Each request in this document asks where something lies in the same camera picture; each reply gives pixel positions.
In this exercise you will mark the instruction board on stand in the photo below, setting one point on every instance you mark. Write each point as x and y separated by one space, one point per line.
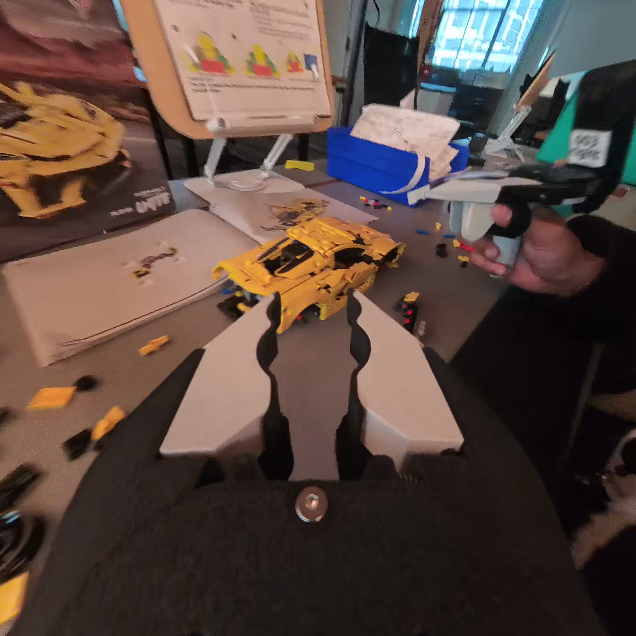
248 59
159 99

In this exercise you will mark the wooden post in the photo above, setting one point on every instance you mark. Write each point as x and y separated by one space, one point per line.
427 30

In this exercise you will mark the person's right hand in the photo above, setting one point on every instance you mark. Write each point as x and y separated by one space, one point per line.
556 258

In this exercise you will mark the wooden tilting book stand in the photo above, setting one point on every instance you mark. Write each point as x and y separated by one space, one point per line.
526 99

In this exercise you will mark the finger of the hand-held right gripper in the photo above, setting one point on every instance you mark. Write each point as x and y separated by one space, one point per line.
467 191

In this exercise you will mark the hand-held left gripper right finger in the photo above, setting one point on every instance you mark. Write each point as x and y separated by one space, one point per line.
412 397

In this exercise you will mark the blue plastic bin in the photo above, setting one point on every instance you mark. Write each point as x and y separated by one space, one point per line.
367 164

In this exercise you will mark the toy brick set box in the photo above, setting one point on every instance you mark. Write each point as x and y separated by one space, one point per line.
74 149

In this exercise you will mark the yellow toy brick car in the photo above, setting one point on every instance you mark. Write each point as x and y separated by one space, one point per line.
318 263

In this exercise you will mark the yellow connector brick with hole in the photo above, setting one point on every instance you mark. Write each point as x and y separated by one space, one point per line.
154 345

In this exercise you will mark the open instruction booklet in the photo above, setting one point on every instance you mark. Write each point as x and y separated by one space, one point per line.
99 288

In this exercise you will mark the black toy tyre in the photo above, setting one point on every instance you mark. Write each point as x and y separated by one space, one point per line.
17 484
20 546

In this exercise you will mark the black and yellow brick subassembly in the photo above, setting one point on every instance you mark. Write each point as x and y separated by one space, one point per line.
408 310

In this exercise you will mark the person's right forearm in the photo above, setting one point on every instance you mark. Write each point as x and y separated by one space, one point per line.
611 288

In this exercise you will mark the small cluster of brick pieces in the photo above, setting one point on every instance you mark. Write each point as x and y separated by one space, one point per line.
375 202

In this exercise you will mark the black monitor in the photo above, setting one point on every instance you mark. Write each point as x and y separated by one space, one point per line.
390 64

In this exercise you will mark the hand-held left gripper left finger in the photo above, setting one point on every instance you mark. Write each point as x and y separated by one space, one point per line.
218 387

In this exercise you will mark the white patterned paper bag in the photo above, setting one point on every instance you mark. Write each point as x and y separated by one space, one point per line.
407 129

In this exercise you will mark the loose black and yellow bricks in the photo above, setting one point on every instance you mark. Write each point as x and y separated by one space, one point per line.
99 427

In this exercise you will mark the large paned window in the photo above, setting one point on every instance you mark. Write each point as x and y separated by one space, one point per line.
487 30

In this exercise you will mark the yellow paper strip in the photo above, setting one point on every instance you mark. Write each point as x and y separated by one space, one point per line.
299 165

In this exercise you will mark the scattered mixed brick pieces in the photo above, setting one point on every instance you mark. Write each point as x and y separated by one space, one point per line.
454 246

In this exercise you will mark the yellow flat panel brick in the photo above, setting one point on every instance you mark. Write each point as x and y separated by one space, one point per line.
52 397

